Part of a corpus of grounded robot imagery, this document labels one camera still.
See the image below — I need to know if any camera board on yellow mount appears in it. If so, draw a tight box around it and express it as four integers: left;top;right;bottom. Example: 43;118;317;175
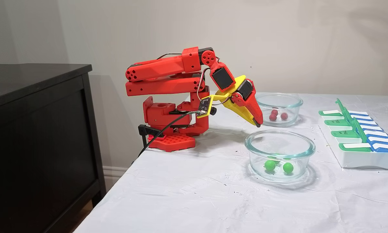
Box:
196;96;217;118

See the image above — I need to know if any small clear glass bowl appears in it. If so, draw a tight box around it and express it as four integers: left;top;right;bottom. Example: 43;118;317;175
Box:
253;93;303;127

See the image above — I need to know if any white tablecloth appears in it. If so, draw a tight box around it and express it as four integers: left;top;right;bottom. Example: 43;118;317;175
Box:
73;92;388;233

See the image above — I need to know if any black camera cable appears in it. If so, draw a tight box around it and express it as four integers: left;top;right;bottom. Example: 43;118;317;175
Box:
131;110;199;165

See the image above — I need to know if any white baseboard trim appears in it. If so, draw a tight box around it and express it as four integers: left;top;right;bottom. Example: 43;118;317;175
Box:
103;166;130;192

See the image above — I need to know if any black wooden cabinet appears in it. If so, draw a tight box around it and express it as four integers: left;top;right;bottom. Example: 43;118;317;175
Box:
0;63;106;233

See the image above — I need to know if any large clear glass bowl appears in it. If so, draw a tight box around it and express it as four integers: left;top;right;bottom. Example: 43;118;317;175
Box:
245;130;316;182

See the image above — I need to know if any weekly pill organizer box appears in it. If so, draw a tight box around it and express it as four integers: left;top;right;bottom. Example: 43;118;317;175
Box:
318;98;388;171

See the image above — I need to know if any black table clamp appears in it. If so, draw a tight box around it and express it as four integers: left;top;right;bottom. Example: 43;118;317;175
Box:
138;125;164;149

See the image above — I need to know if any red white servo wire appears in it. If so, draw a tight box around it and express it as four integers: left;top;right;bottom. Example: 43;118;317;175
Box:
196;66;211;101

